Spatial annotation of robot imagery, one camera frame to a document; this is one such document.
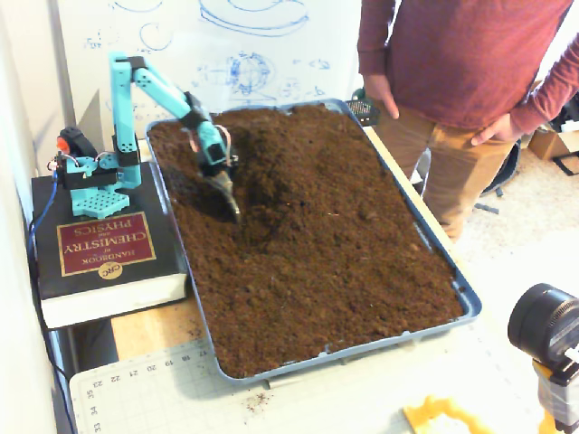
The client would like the grey metal shovel gripper finger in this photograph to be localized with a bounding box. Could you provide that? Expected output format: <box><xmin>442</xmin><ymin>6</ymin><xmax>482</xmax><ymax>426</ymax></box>
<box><xmin>208</xmin><ymin>172</ymin><xmax>242</xmax><ymax>225</ymax></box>

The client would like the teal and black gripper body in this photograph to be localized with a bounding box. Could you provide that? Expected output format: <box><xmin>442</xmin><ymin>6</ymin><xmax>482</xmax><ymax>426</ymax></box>
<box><xmin>194</xmin><ymin>127</ymin><xmax>241</xmax><ymax>179</ymax></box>

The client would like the brown soil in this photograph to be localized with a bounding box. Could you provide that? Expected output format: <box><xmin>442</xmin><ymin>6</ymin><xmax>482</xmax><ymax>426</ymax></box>
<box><xmin>147</xmin><ymin>104</ymin><xmax>466</xmax><ymax>380</ymax></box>

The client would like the person's left forearm red sleeve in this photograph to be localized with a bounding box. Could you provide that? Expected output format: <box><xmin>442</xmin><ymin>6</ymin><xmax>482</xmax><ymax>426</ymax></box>
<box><xmin>508</xmin><ymin>26</ymin><xmax>579</xmax><ymax>136</ymax></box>

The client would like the person's right forearm red sleeve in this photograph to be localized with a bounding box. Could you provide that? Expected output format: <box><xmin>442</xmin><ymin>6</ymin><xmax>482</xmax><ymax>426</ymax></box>
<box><xmin>356</xmin><ymin>0</ymin><xmax>393</xmax><ymax>77</ymax></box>

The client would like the person's right hand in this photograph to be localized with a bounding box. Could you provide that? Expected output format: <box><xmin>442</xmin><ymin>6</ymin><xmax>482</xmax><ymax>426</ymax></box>
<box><xmin>363</xmin><ymin>73</ymin><xmax>401</xmax><ymax>120</ymax></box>

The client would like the person's left hand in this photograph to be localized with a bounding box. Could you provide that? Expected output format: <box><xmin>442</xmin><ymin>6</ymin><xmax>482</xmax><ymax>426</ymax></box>
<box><xmin>470</xmin><ymin>111</ymin><xmax>522</xmax><ymax>146</ymax></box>

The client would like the whiteboard with blue drawings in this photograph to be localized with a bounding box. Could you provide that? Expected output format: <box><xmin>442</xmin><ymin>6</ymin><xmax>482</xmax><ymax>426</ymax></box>
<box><xmin>48</xmin><ymin>0</ymin><xmax>365</xmax><ymax>137</ymax></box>

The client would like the black chemistry physics handbook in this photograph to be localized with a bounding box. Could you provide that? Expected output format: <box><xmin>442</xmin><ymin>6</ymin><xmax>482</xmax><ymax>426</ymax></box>
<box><xmin>30</xmin><ymin>161</ymin><xmax>190</xmax><ymax>330</ymax></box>

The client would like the black and orange clamp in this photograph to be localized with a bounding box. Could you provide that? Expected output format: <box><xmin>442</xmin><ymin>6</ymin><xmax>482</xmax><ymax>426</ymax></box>
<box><xmin>56</xmin><ymin>127</ymin><xmax>99</xmax><ymax>159</ymax></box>

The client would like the black perforated basket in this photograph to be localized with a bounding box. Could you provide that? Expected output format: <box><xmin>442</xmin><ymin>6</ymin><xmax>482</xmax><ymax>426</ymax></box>
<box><xmin>346</xmin><ymin>88</ymin><xmax>381</xmax><ymax>127</ymax></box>

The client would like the pale green cutting mat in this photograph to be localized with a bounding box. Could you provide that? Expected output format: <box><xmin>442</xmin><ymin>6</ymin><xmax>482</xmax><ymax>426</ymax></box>
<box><xmin>68</xmin><ymin>316</ymin><xmax>544</xmax><ymax>434</ymax></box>

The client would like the person in red sweater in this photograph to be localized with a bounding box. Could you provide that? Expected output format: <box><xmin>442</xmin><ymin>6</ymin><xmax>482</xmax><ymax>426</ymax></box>
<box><xmin>356</xmin><ymin>0</ymin><xmax>579</xmax><ymax>243</ymax></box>

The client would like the blue plastic tray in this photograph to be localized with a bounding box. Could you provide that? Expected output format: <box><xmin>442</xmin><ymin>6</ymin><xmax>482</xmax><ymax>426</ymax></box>
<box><xmin>143</xmin><ymin>98</ymin><xmax>483</xmax><ymax>386</ymax></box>

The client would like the black office chair base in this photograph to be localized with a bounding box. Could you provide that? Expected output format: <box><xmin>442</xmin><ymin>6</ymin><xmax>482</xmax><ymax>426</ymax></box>
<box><xmin>472</xmin><ymin>139</ymin><xmax>524</xmax><ymax>214</ymax></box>

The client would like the yellow plastic part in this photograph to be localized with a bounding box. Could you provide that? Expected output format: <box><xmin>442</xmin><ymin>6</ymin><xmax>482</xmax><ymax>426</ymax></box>
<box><xmin>402</xmin><ymin>393</ymin><xmax>497</xmax><ymax>434</ymax></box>

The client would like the cardboard box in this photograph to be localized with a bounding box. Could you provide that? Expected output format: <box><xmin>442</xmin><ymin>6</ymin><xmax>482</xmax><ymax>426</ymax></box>
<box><xmin>527</xmin><ymin>126</ymin><xmax>579</xmax><ymax>162</ymax></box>

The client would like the black bag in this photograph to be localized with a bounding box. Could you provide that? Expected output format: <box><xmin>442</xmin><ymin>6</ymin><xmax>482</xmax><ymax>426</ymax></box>
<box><xmin>549</xmin><ymin>88</ymin><xmax>579</xmax><ymax>133</ymax></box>

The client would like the blue cable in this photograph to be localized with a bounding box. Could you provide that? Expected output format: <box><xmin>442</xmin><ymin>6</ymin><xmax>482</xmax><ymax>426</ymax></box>
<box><xmin>26</xmin><ymin>174</ymin><xmax>60</xmax><ymax>263</ymax></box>

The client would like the black cable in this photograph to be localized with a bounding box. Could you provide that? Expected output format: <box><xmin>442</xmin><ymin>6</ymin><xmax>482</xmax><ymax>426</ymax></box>
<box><xmin>26</xmin><ymin>221</ymin><xmax>76</xmax><ymax>434</ymax></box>

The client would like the black camera lens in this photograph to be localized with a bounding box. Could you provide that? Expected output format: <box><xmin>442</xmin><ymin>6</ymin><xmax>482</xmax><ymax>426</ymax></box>
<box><xmin>507</xmin><ymin>282</ymin><xmax>579</xmax><ymax>363</ymax></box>

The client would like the yellow and grey camera stand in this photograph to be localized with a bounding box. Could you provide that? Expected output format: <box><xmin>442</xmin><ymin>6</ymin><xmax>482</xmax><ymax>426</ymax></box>
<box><xmin>532</xmin><ymin>356</ymin><xmax>579</xmax><ymax>434</ymax></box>

